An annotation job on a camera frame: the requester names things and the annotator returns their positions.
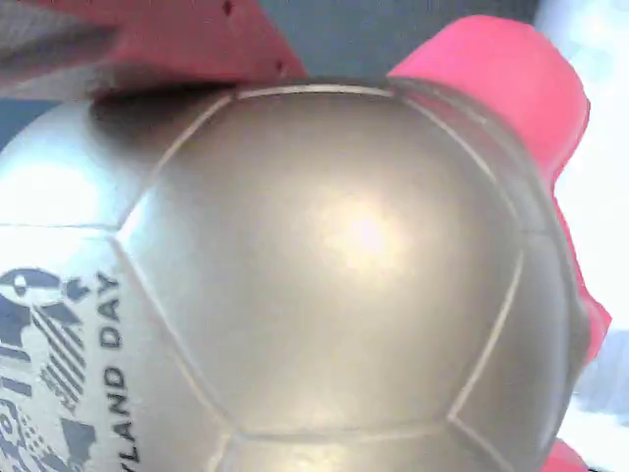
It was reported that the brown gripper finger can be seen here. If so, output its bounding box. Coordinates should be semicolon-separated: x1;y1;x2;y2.
0;0;311;102

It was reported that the red turtle toy gold shell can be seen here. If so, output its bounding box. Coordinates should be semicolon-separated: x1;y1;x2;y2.
0;14;614;472

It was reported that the white slotted tray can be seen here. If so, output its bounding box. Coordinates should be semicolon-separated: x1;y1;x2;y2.
533;0;629;472

